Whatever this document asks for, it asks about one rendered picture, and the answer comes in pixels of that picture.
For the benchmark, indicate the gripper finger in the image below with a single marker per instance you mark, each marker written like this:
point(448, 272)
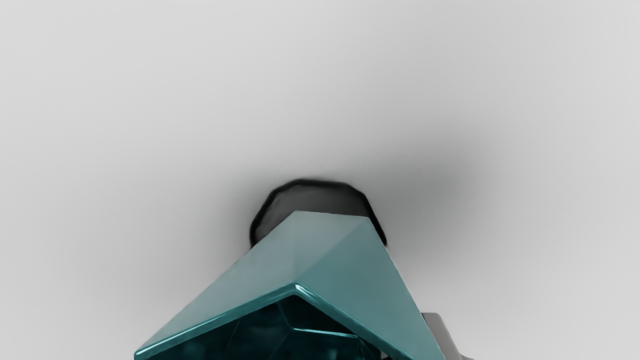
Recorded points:
point(442, 337)

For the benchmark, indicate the teal faceted mug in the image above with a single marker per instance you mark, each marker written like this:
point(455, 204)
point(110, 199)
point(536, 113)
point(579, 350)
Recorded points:
point(320, 255)

